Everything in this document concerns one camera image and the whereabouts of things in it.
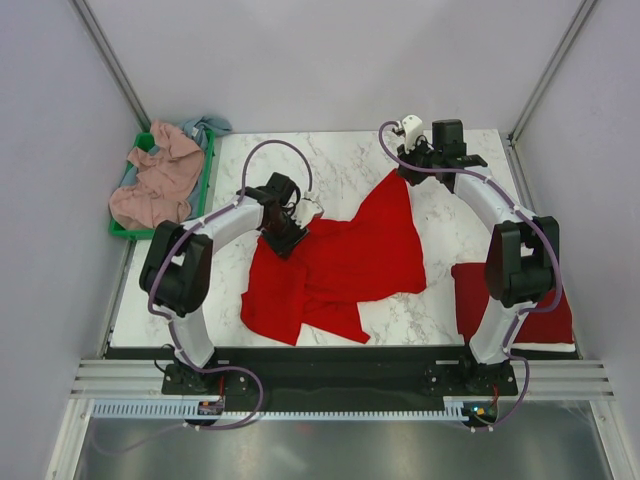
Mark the grey blue t shirt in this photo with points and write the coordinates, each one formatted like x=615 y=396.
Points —
x=195 y=130

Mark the left aluminium corner post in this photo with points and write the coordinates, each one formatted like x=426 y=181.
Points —
x=99 y=39

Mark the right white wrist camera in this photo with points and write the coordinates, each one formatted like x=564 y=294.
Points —
x=410 y=129

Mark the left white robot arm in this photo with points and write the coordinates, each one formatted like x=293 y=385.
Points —
x=177 y=269

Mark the right aluminium corner post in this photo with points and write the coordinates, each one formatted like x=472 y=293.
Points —
x=560 y=53

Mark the aluminium frame rail front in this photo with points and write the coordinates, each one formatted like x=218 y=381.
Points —
x=543 y=380

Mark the white slotted cable duct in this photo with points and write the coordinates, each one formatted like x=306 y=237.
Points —
x=192 y=409

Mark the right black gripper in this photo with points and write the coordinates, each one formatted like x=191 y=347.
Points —
x=407 y=158

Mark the aluminium corner post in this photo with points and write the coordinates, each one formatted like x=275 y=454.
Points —
x=99 y=39
x=560 y=53

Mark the pink t shirt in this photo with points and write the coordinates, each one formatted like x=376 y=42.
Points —
x=164 y=180

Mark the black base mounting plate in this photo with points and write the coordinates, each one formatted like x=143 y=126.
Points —
x=229 y=359

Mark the folded dark red t shirt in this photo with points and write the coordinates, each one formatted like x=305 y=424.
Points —
x=549 y=332

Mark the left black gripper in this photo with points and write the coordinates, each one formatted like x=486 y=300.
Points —
x=282 y=246

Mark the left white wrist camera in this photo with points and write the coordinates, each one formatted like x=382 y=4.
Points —
x=307 y=209

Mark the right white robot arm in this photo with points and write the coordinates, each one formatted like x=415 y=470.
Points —
x=521 y=272

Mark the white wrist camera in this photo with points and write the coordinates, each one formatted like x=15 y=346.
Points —
x=410 y=129
x=307 y=209

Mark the bright red t shirt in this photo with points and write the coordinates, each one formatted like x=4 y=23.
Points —
x=338 y=265

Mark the green plastic bin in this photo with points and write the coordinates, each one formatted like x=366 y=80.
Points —
x=197 y=199

